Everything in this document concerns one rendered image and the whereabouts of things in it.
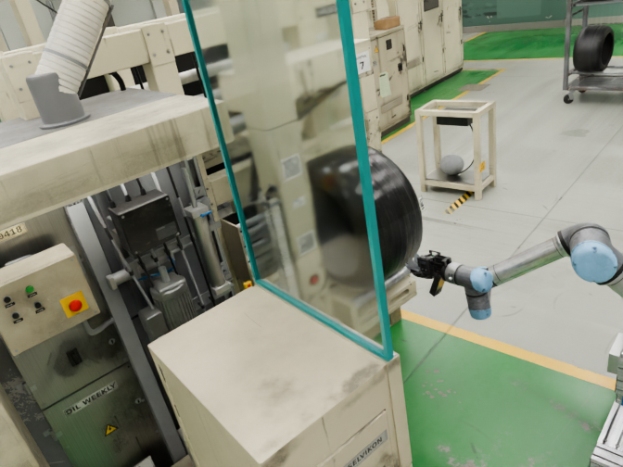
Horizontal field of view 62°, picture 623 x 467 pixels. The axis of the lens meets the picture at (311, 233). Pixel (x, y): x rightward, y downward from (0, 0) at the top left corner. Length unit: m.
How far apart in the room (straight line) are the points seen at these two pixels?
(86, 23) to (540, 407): 2.52
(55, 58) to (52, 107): 0.13
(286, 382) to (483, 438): 1.65
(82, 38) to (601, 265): 1.63
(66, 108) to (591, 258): 1.59
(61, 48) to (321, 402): 1.19
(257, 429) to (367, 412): 0.26
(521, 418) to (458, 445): 0.35
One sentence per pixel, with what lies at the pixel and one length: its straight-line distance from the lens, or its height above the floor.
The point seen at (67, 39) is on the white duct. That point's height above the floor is 2.02.
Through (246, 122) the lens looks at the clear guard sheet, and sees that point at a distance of 1.26.
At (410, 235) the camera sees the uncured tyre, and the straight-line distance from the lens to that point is 1.93.
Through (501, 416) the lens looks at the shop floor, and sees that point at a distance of 2.83.
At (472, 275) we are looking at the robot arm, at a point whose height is 1.09.
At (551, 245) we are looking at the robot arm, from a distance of 1.88.
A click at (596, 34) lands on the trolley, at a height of 0.81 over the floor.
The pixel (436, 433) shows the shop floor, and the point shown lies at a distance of 2.75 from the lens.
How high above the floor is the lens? 2.08
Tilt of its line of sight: 27 degrees down
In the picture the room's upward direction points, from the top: 11 degrees counter-clockwise
